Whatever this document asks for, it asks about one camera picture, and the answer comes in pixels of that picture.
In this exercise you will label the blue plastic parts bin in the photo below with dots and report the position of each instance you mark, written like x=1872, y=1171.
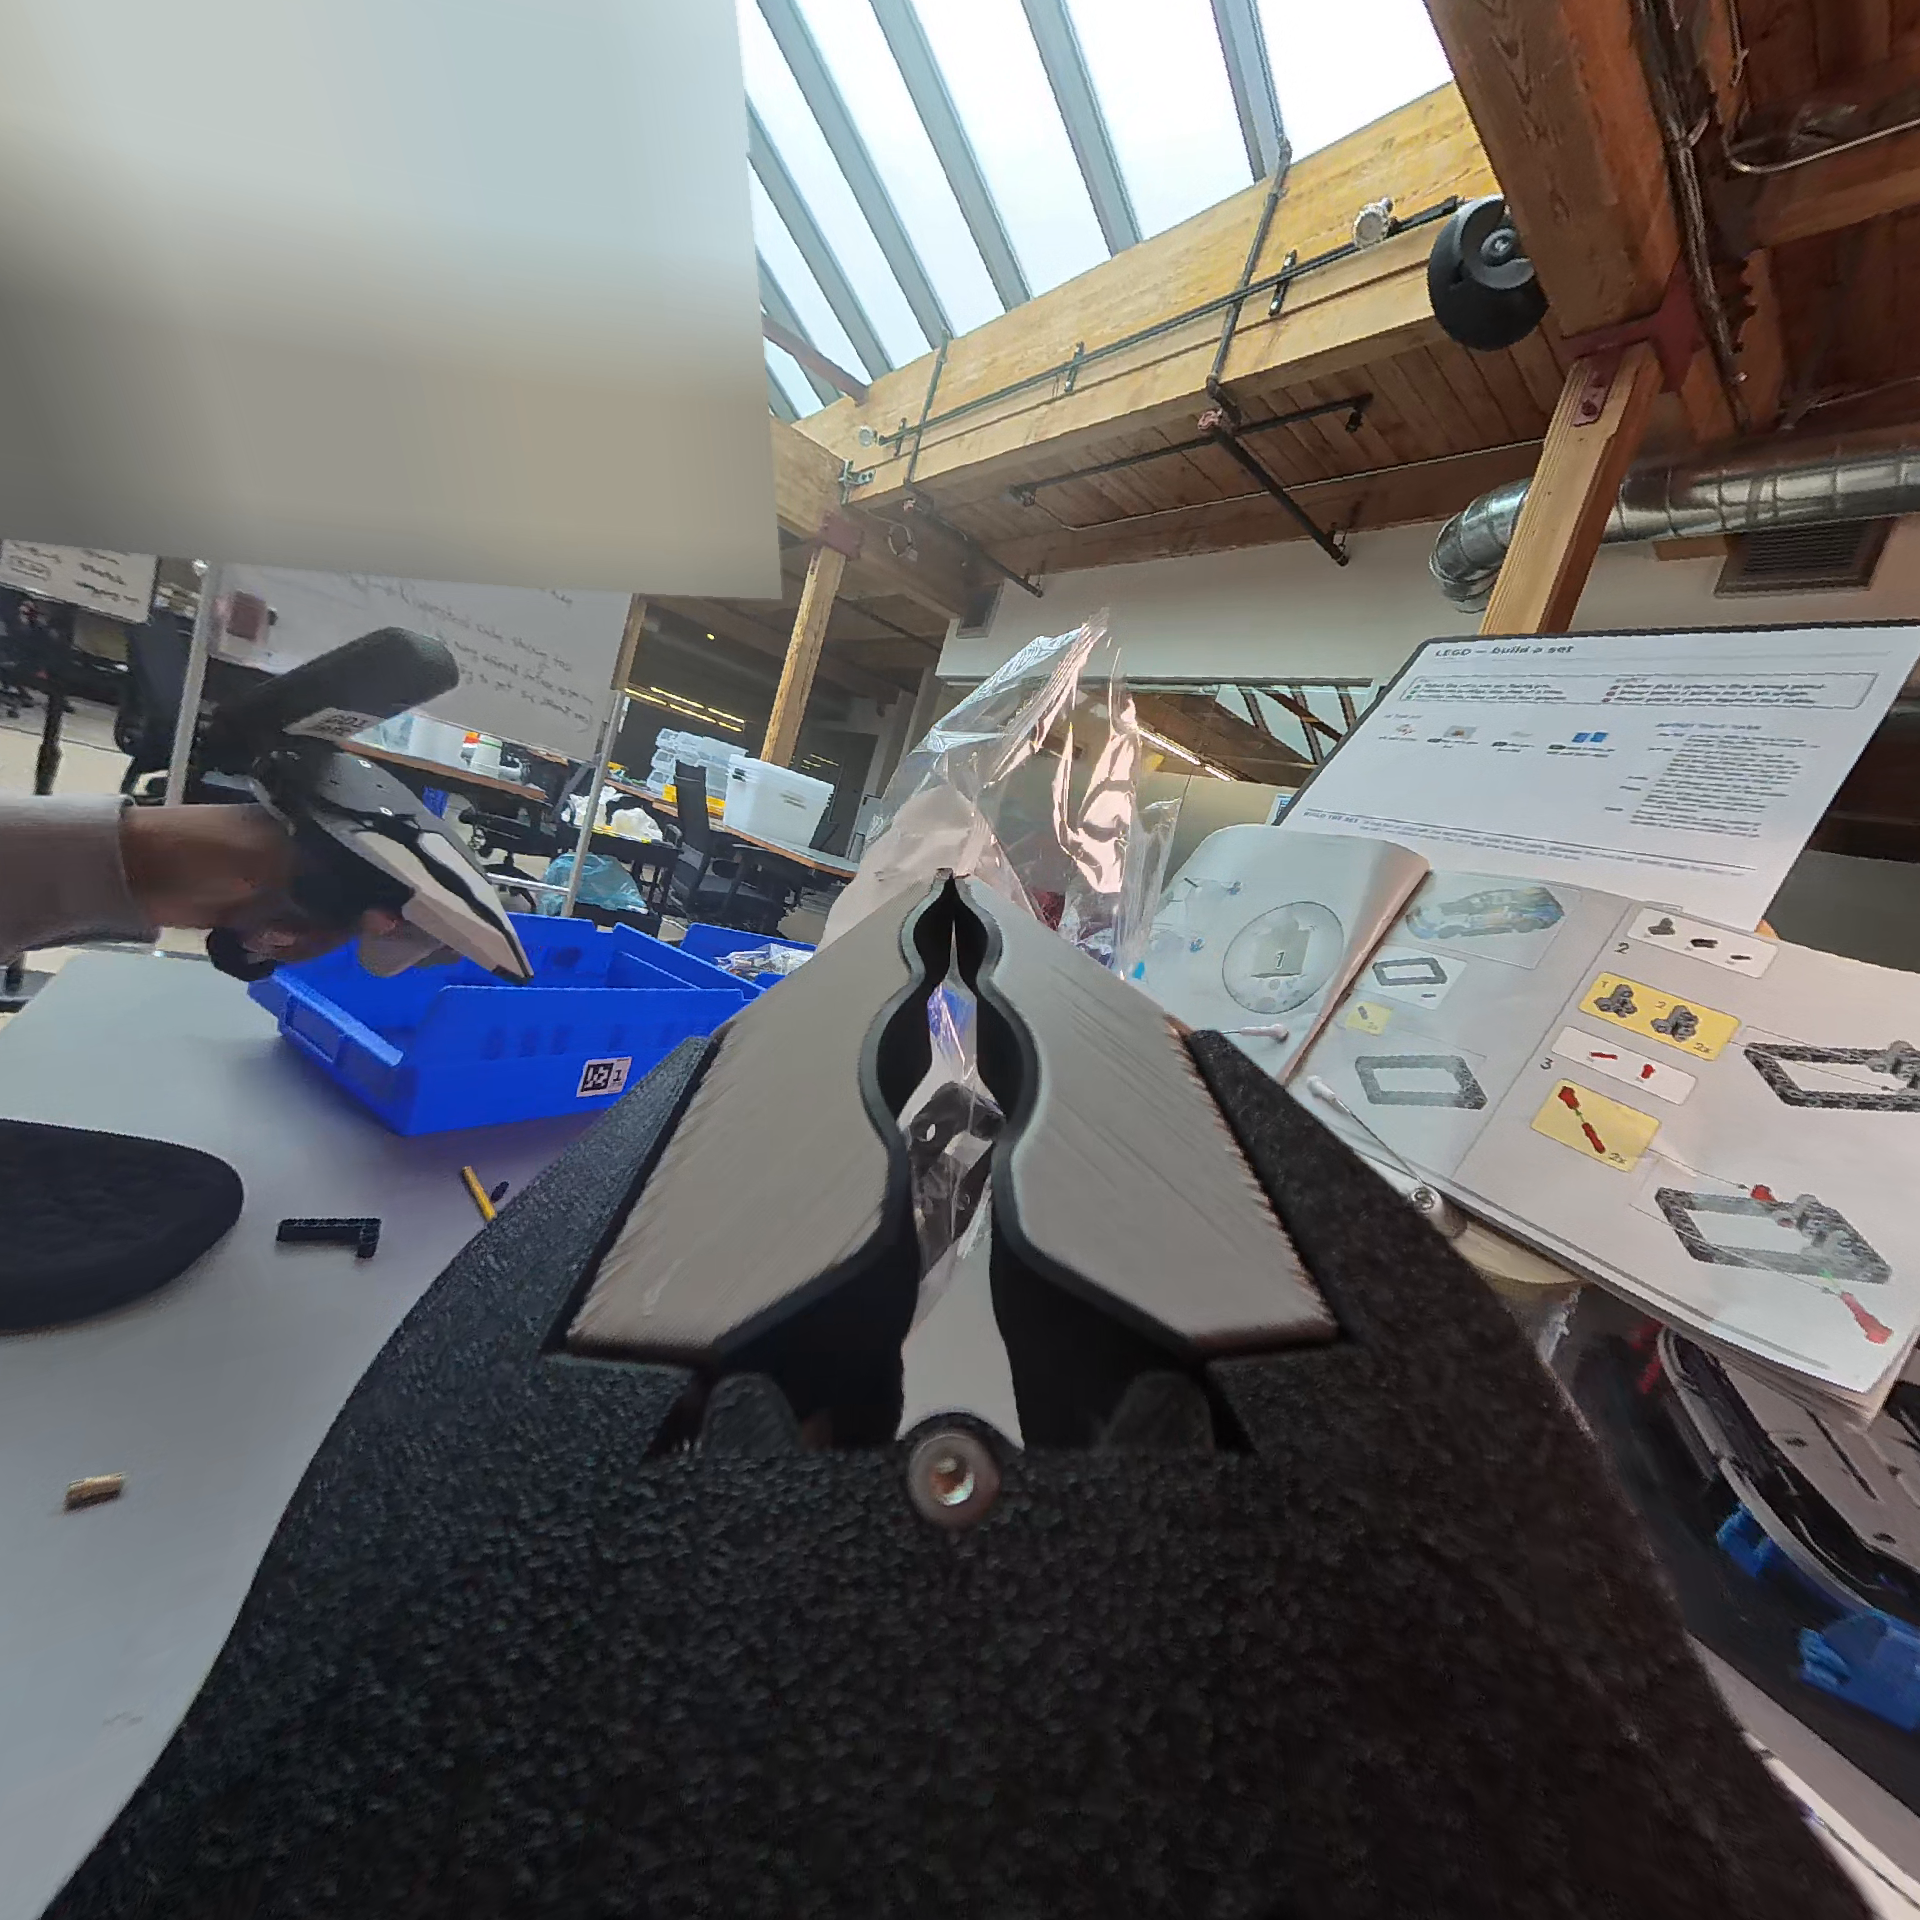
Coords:
x=495, y=1051
x=720, y=943

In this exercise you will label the silver ventilation duct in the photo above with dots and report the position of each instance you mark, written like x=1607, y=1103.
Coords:
x=1710, y=503

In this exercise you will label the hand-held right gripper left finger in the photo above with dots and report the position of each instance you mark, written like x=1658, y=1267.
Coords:
x=750, y=1171

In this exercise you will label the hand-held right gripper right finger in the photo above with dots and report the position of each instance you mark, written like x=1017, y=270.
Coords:
x=1154, y=1185

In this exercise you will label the white storage box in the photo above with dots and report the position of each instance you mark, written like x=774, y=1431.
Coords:
x=777, y=798

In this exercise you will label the person's left forearm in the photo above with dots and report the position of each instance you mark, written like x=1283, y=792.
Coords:
x=66, y=879

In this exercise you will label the wall vent grille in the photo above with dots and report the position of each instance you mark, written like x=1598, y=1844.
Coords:
x=1800, y=556

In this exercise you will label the black textured pad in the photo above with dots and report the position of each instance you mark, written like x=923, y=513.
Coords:
x=90, y=1223

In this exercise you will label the black angled toy beam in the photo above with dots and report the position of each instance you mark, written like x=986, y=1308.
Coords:
x=323, y=1232

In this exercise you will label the blue toy brick piece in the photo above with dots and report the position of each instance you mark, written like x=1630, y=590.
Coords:
x=1860, y=1673

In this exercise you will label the grey desk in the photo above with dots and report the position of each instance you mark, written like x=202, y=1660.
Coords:
x=195, y=1425

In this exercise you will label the wooden support post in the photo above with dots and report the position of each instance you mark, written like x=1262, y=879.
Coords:
x=1569, y=481
x=803, y=662

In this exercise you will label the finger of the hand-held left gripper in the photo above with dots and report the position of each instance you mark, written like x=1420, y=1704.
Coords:
x=474, y=902
x=435, y=913

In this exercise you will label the person's left hand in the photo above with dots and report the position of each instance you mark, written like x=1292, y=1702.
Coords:
x=211, y=870

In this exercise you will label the teal plastic bag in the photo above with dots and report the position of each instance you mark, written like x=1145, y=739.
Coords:
x=593, y=886

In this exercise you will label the whiteboard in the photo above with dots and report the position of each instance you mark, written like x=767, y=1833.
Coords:
x=481, y=645

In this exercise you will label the skylight window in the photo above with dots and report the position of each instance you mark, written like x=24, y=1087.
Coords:
x=975, y=149

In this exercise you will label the clear plastic bag of parts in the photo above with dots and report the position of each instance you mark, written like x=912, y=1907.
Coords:
x=1036, y=781

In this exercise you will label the black office chair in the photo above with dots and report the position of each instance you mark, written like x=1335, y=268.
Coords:
x=713, y=849

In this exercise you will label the open instruction booklet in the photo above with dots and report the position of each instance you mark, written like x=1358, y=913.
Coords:
x=1516, y=1036

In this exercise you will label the white thin stick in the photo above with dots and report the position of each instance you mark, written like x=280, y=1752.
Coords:
x=1372, y=1142

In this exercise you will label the tan toy pin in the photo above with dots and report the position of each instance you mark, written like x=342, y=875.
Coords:
x=91, y=1491

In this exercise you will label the yellow toy pin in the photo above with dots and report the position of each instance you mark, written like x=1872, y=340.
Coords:
x=479, y=1193

